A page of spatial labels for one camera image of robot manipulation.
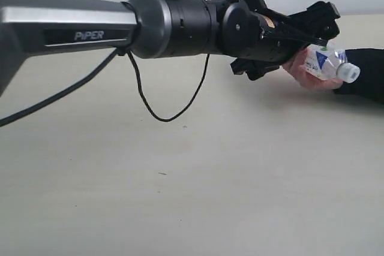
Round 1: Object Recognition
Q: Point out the white blue label water bottle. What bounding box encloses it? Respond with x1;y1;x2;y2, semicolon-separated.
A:
304;44;361;83

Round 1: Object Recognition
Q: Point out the person's open hand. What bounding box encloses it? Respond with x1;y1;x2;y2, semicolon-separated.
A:
282;48;343;91

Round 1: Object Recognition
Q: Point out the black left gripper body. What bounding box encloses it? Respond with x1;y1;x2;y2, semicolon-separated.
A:
221;1;305;64

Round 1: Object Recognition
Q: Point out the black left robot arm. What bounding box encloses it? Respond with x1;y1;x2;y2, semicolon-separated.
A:
1;0;340;90

